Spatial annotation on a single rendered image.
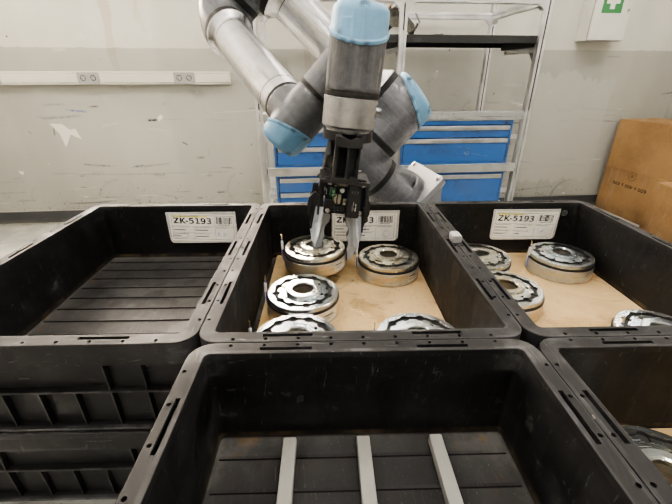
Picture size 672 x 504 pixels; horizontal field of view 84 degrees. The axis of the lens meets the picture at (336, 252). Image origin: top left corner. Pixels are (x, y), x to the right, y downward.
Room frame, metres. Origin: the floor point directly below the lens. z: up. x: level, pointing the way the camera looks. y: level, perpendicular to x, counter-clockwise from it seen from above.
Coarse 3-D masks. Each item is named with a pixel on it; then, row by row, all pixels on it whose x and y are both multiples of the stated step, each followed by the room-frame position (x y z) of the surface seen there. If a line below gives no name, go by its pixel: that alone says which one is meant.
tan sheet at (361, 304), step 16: (352, 256) 0.64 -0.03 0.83; (288, 272) 0.58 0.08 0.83; (352, 272) 0.58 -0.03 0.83; (352, 288) 0.52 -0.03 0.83; (368, 288) 0.52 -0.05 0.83; (384, 288) 0.52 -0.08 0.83; (400, 288) 0.52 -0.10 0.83; (416, 288) 0.52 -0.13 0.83; (352, 304) 0.48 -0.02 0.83; (368, 304) 0.48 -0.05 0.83; (384, 304) 0.48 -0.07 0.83; (400, 304) 0.48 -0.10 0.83; (416, 304) 0.48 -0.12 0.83; (432, 304) 0.48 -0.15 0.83; (336, 320) 0.44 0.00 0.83; (352, 320) 0.44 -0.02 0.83; (368, 320) 0.44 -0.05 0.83
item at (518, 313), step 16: (432, 208) 0.63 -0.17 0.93; (592, 208) 0.63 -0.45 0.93; (448, 224) 0.55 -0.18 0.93; (624, 224) 0.55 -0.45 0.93; (464, 240) 0.49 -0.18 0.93; (656, 240) 0.49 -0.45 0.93; (480, 272) 0.39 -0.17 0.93; (496, 288) 0.36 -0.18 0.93; (512, 304) 0.32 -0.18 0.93; (528, 320) 0.30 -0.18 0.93; (528, 336) 0.28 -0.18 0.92; (544, 336) 0.27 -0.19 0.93; (560, 336) 0.27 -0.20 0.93; (576, 336) 0.27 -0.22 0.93; (592, 336) 0.27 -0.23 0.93; (608, 336) 0.27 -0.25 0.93; (624, 336) 0.27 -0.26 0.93
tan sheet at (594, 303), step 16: (512, 256) 0.64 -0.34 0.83; (512, 272) 0.58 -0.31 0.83; (528, 272) 0.58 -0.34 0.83; (544, 288) 0.52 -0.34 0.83; (560, 288) 0.52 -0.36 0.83; (576, 288) 0.52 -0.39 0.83; (592, 288) 0.52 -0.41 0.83; (608, 288) 0.52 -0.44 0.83; (544, 304) 0.48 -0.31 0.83; (560, 304) 0.48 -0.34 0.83; (576, 304) 0.48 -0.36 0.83; (592, 304) 0.48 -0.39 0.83; (608, 304) 0.48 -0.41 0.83; (624, 304) 0.48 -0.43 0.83; (544, 320) 0.44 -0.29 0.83; (560, 320) 0.44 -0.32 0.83; (576, 320) 0.44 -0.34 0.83; (592, 320) 0.44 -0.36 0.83; (608, 320) 0.44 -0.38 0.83
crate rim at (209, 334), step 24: (264, 216) 0.59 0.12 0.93; (432, 216) 0.59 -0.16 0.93; (240, 264) 0.41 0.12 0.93; (480, 288) 0.36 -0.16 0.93; (216, 312) 0.31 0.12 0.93; (504, 312) 0.31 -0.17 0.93; (216, 336) 0.27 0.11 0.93; (240, 336) 0.27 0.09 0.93; (264, 336) 0.28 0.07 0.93; (288, 336) 0.27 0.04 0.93; (312, 336) 0.27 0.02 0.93; (336, 336) 0.27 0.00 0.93; (360, 336) 0.27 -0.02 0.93; (384, 336) 0.27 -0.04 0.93; (408, 336) 0.27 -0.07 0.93; (432, 336) 0.27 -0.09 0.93; (456, 336) 0.27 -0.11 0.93; (480, 336) 0.27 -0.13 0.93; (504, 336) 0.27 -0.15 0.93
